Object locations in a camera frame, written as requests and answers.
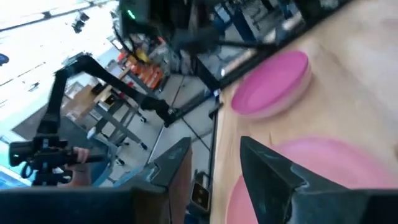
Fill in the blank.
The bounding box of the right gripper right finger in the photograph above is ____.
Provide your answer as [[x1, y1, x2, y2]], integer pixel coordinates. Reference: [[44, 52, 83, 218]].
[[239, 136, 349, 224]]

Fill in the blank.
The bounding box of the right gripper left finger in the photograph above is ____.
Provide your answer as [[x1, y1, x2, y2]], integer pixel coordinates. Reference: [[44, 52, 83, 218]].
[[132, 136, 193, 224]]

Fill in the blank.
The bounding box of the salmon pink plate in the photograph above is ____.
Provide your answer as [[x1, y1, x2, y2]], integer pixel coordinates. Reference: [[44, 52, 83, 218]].
[[225, 136, 398, 224]]

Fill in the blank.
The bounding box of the pale pink plate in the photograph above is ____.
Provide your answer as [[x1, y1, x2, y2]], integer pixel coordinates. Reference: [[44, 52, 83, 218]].
[[233, 67, 313, 121]]

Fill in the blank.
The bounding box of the magenta plate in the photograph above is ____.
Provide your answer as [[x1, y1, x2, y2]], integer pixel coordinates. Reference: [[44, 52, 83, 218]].
[[231, 50, 310, 116]]

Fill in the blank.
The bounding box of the person's forearm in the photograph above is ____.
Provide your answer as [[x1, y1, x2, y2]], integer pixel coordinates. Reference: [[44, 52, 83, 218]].
[[58, 163, 93, 188]]

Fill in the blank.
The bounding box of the grey metal table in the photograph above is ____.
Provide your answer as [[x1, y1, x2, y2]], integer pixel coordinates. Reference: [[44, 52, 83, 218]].
[[86, 93, 149, 150]]

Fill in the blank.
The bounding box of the person's hand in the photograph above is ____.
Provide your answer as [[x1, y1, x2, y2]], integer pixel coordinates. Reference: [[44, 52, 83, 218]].
[[72, 146, 91, 166]]

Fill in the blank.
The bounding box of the shelf with orange bins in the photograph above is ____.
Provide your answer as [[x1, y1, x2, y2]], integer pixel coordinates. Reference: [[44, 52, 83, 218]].
[[118, 34, 165, 91]]

